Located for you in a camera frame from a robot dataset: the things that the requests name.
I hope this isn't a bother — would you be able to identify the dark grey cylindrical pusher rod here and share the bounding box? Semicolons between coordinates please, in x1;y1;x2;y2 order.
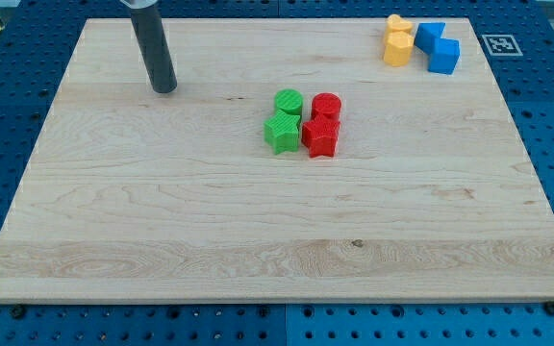
124;0;177;94

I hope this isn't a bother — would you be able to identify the black bolt right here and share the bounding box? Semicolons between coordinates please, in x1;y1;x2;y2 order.
542;301;554;316

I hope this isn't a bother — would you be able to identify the yellow hexagon block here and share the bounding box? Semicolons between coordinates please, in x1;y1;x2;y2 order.
383;32;415;67

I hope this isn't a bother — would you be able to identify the yellow heart block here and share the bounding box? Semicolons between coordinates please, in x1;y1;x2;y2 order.
383;13;414;43

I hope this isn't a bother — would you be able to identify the light wooden board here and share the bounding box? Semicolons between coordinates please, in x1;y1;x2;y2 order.
0;18;554;305

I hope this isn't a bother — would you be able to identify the blue cube block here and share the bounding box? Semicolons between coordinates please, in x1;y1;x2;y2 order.
428;37;461;75

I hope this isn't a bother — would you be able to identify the white fiducial marker tag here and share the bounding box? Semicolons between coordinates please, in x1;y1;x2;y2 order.
482;34;523;57

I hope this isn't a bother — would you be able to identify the blue triangle block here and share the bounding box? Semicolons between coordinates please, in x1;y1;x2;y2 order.
415;22;445;55

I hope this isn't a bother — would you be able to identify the green circle block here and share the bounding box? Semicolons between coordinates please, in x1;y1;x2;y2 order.
274;88;304;115

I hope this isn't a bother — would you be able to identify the red circle block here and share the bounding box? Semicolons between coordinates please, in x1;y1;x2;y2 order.
311;92;342;120

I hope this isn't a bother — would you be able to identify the red star block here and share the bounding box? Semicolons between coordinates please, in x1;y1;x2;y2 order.
301;115;340;158

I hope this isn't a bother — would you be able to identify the green star block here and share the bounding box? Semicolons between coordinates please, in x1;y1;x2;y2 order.
264;110;301;155

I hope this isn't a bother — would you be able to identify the black bolt left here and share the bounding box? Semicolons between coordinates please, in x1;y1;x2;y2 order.
9;305;27;320

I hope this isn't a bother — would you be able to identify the black bolt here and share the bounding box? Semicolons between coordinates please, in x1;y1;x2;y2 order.
9;305;27;320
542;301;554;316

